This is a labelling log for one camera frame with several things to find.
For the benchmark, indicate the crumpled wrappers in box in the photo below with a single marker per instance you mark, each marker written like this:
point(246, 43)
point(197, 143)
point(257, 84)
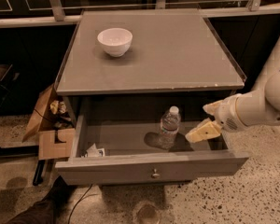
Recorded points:
point(58, 107)

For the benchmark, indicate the crumpled white paper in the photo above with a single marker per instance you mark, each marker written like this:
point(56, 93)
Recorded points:
point(94, 151)

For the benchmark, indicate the dark trouser leg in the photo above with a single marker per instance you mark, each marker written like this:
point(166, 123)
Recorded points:
point(46, 210)

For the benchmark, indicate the clear plastic water bottle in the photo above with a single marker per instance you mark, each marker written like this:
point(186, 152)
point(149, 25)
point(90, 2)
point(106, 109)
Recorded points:
point(170, 123)

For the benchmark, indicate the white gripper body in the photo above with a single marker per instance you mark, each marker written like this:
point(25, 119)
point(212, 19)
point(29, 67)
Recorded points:
point(226, 113)

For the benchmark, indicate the grey open top drawer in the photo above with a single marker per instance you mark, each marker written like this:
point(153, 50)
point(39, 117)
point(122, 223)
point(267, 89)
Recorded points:
point(127, 129)

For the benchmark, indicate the grey wooden nightstand cabinet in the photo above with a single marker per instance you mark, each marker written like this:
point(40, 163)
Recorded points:
point(174, 53)

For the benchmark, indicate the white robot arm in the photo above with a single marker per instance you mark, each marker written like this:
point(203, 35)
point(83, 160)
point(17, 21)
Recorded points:
point(261, 106)

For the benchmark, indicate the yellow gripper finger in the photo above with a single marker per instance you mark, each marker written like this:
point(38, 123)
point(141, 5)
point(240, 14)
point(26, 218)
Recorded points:
point(212, 107)
point(205, 130)

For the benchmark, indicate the metal drawer knob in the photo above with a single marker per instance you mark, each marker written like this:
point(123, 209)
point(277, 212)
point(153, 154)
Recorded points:
point(155, 174)

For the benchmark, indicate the metal window frame rail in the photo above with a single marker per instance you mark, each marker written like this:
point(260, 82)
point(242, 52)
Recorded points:
point(127, 6)

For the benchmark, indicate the brown cardboard box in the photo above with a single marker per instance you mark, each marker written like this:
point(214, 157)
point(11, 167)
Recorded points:
point(53, 143)

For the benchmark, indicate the black cylindrical bar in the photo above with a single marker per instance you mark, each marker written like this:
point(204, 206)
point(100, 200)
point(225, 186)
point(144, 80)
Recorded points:
point(38, 179)

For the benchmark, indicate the white ceramic bowl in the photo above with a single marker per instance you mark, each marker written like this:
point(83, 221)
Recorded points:
point(115, 41)

